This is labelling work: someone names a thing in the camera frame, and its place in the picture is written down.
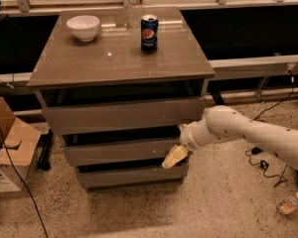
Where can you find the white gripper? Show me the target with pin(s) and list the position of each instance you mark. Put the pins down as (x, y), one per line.
(187, 136)

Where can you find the grey drawer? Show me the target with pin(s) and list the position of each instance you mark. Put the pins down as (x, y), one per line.
(130, 177)
(67, 120)
(113, 153)

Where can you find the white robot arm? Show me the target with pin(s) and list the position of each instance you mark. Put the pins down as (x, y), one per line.
(222, 123)

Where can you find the grey bottom drawer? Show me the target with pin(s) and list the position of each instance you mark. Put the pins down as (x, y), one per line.
(130, 177)

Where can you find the grey drawer cabinet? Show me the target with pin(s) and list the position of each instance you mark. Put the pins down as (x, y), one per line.
(113, 69)

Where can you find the grey top drawer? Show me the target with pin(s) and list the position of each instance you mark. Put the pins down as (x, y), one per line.
(67, 120)

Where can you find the plastic bottle on floor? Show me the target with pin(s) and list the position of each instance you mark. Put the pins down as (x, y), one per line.
(288, 204)

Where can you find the blue Pepsi can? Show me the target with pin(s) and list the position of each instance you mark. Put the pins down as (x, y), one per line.
(149, 29)

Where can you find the black stand leg left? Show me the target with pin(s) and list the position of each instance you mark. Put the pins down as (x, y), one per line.
(45, 145)

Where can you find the white ceramic bowl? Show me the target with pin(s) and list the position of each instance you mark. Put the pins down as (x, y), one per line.
(84, 27)

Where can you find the brown cardboard box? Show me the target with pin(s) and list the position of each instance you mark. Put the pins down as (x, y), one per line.
(18, 144)

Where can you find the clear plastic water bottle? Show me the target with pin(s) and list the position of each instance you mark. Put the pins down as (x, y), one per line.
(134, 11)

